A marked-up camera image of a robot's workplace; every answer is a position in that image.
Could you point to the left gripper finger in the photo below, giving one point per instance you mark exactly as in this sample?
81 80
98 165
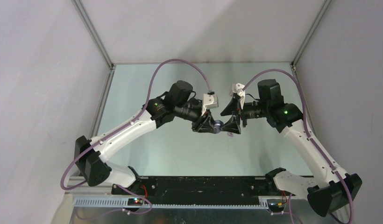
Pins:
207 116
201 126

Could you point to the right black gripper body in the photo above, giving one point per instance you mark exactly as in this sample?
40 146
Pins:
243 108

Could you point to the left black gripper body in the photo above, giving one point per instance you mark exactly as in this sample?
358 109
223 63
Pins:
199 119

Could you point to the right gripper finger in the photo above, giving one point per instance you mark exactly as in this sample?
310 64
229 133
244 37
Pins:
233 107
232 125

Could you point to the purple earbud charging case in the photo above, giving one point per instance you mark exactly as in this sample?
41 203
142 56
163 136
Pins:
218 124

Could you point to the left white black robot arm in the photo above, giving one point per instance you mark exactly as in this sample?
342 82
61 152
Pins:
92 155

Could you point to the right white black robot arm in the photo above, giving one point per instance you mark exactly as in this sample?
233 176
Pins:
331 187

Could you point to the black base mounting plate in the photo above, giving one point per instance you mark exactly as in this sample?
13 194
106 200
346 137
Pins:
204 199

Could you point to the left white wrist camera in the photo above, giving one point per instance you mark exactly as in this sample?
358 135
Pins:
209 101

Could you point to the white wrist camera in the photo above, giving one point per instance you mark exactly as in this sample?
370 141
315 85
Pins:
238 89
209 101

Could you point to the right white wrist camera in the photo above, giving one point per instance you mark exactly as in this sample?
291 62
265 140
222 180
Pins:
238 89

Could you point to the right aluminium corner post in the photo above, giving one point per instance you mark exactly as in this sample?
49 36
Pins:
312 30

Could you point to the aluminium corner post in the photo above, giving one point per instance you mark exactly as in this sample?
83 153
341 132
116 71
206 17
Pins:
88 23
312 30

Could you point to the aluminium frame rail front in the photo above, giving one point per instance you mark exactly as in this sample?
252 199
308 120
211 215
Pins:
86 185

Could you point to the left aluminium corner post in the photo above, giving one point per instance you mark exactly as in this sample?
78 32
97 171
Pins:
88 23

